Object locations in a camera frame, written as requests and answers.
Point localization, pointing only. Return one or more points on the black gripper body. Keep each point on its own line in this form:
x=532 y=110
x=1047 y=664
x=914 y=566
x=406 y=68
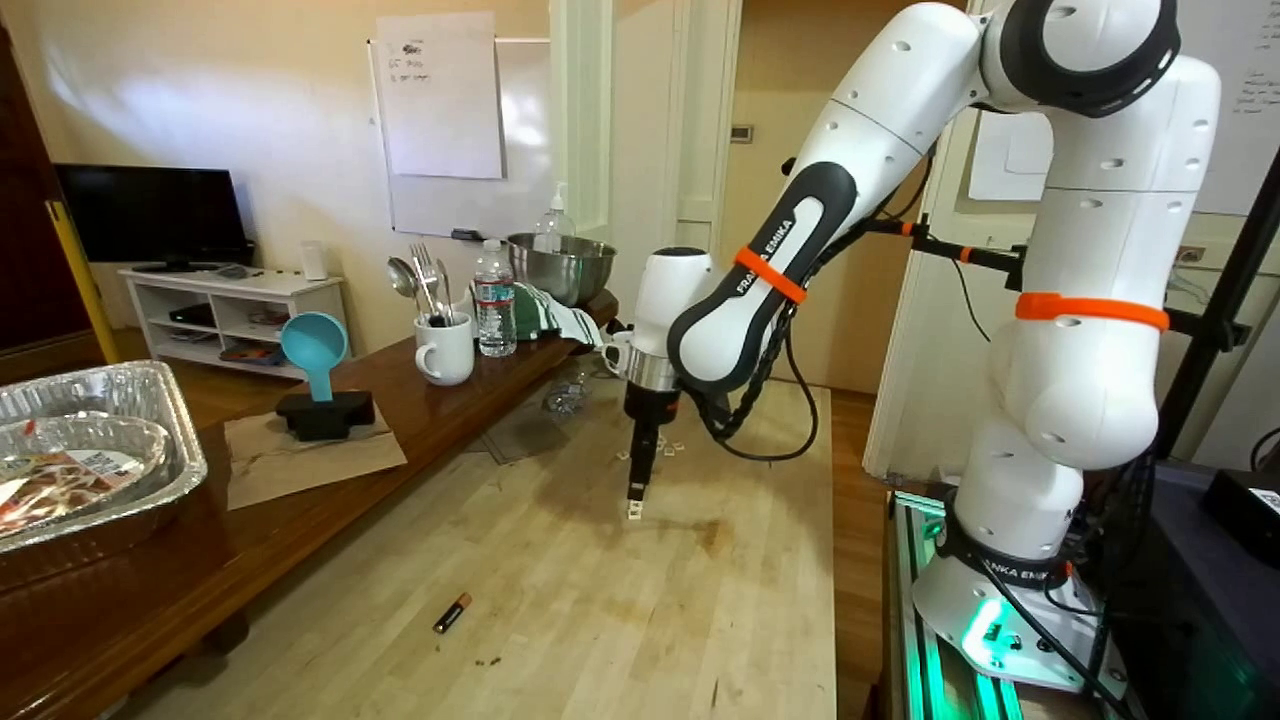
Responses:
x=651 y=407

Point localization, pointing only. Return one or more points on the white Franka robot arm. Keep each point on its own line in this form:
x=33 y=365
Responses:
x=1095 y=374

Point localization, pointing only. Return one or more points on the steel mixing bowl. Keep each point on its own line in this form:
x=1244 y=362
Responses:
x=567 y=265

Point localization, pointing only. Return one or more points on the clear plastic water bottle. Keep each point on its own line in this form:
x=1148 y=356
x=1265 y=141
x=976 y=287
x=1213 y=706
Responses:
x=492 y=304

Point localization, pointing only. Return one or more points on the white squeeze bottle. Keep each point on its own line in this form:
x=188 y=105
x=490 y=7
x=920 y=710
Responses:
x=550 y=224

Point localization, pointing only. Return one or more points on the white ceramic mug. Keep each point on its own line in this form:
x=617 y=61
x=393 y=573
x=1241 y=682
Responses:
x=445 y=353

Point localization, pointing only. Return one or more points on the black marker pen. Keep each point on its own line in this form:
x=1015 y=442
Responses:
x=448 y=615

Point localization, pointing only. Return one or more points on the metal spoon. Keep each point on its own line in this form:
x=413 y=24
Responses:
x=406 y=279
x=437 y=279

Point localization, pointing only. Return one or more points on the white cabinet panel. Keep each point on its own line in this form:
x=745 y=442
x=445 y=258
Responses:
x=920 y=384

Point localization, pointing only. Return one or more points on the black block stand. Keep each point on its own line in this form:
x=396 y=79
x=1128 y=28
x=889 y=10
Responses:
x=324 y=414

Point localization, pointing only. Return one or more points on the brown cardboard sheet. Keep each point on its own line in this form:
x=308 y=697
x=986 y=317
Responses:
x=265 y=470

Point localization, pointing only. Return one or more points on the white paper sheet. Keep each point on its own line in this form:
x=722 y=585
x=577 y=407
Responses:
x=443 y=101

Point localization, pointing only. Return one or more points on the white low shelf unit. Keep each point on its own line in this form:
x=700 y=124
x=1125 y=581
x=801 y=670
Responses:
x=240 y=321

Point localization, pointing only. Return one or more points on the aluminium foil tray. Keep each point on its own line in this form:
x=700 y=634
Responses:
x=135 y=401

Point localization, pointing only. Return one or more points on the black flat screen television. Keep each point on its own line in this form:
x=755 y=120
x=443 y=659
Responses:
x=152 y=215

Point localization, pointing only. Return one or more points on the black tripod pole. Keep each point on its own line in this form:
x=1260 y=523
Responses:
x=1205 y=345

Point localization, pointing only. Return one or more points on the black equipment box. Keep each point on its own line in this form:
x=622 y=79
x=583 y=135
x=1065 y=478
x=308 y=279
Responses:
x=1187 y=626

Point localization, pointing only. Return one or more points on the crumpled foil scraps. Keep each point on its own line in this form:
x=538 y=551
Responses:
x=63 y=484

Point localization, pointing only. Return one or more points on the white wall whiteboard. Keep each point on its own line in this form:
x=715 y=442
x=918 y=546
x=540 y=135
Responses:
x=527 y=135

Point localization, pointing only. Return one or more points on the aluminium frame with green light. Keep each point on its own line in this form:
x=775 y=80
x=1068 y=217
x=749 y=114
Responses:
x=933 y=664

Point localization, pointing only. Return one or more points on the black camera boom rod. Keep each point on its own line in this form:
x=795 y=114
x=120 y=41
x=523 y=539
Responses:
x=980 y=255

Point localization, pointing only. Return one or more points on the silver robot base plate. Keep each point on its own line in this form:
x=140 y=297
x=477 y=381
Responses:
x=986 y=623

